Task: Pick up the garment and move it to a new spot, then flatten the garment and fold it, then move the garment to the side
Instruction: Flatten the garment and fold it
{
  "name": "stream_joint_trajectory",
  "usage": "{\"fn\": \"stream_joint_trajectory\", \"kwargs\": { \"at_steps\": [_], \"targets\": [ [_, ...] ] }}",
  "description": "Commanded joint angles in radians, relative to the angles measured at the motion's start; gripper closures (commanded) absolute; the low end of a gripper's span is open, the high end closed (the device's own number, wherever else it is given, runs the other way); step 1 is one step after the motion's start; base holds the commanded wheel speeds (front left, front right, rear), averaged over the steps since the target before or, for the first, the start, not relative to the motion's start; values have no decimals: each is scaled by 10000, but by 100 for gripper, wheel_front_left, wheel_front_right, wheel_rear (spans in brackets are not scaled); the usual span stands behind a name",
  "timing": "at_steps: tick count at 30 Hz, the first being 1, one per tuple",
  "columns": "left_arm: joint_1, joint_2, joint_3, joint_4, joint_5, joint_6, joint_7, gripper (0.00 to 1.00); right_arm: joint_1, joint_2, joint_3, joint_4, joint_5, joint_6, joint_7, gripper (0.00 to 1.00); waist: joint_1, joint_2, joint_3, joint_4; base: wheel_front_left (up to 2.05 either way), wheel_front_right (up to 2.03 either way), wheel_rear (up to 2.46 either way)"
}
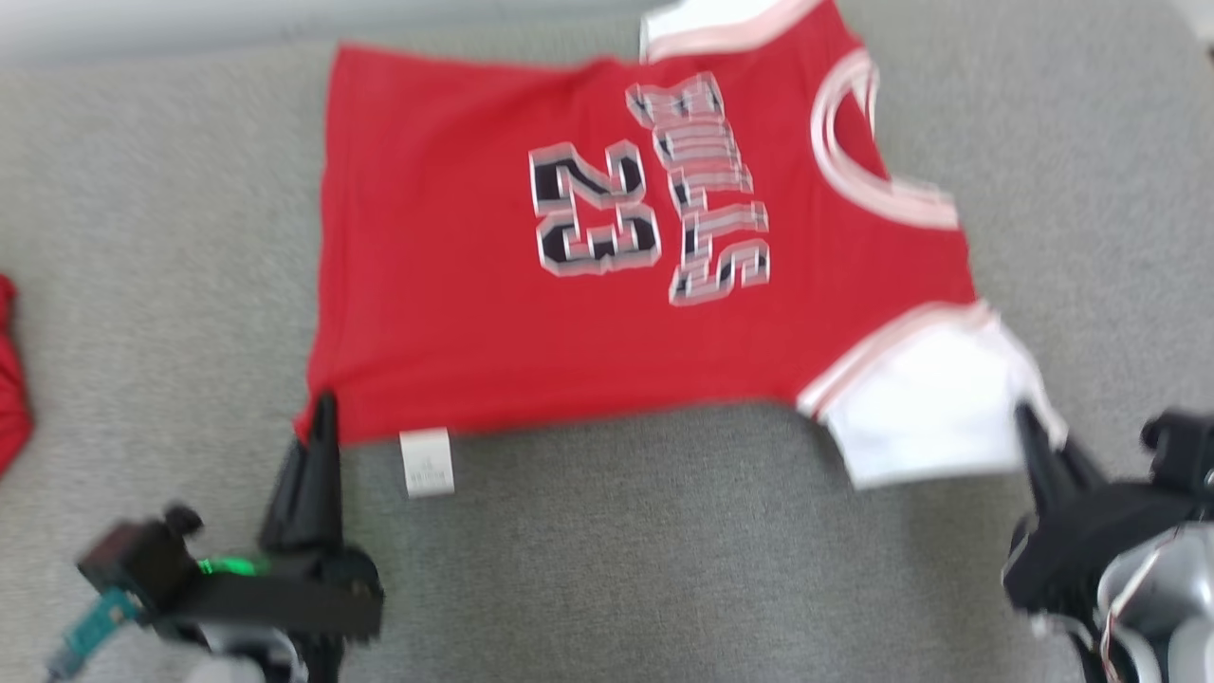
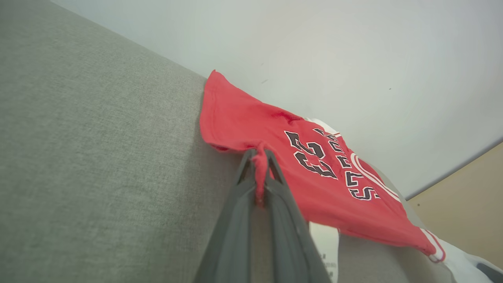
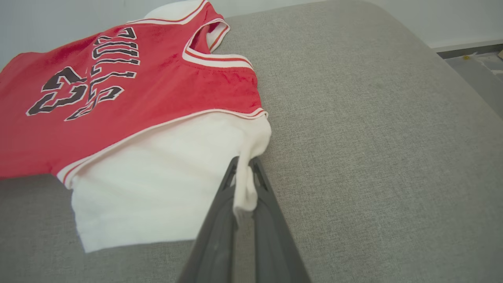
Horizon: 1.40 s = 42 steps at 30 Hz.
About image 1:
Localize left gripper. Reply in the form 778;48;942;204
150;390;387;648

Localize red basketball jersey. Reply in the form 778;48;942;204
294;0;1071;501

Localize red shorts with white stripe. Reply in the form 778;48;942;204
0;273;36;478

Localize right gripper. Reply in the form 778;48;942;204
1002;403;1214;622

